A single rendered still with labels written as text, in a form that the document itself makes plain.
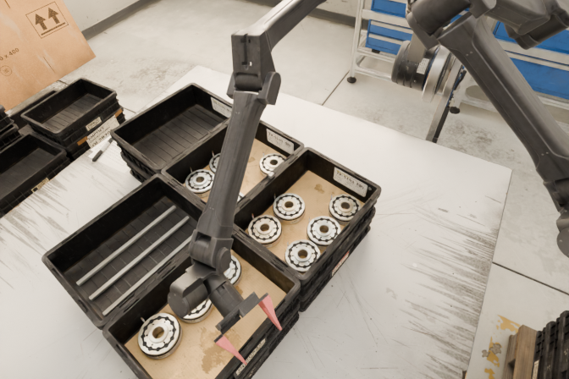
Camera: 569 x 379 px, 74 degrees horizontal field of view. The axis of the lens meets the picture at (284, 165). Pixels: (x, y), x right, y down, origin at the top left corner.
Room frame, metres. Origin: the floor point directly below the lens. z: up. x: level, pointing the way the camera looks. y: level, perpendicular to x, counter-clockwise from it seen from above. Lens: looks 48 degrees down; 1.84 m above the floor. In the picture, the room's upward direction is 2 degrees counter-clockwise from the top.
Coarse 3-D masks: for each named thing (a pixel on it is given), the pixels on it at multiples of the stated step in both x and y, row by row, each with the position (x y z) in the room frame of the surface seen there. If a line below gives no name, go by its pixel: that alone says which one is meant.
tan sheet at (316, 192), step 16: (304, 176) 0.86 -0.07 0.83; (288, 192) 0.79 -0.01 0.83; (304, 192) 0.79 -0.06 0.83; (320, 192) 0.79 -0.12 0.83; (336, 192) 0.79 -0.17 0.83; (272, 208) 0.73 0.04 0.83; (320, 208) 0.72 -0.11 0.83; (288, 224) 0.66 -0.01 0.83; (304, 224) 0.66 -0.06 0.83; (304, 256) 0.55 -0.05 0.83
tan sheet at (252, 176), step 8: (256, 144) 1.03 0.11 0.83; (264, 144) 1.03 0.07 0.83; (256, 152) 0.99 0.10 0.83; (264, 152) 0.99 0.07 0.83; (272, 152) 0.98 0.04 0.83; (256, 160) 0.95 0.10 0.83; (208, 168) 0.91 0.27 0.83; (248, 168) 0.91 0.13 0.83; (256, 168) 0.91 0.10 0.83; (248, 176) 0.87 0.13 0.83; (256, 176) 0.87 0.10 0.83; (184, 184) 0.84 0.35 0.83; (248, 184) 0.83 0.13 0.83; (256, 184) 0.83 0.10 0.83; (240, 192) 0.80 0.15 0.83
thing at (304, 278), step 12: (300, 156) 0.87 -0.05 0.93; (324, 156) 0.86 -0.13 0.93; (348, 168) 0.80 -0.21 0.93; (240, 204) 0.68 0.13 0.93; (372, 204) 0.67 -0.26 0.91; (360, 216) 0.62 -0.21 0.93; (240, 228) 0.59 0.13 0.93; (348, 228) 0.58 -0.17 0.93; (252, 240) 0.55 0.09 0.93; (336, 240) 0.54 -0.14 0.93; (264, 252) 0.51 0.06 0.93; (324, 252) 0.51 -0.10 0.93; (312, 264) 0.47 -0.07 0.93; (300, 276) 0.44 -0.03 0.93
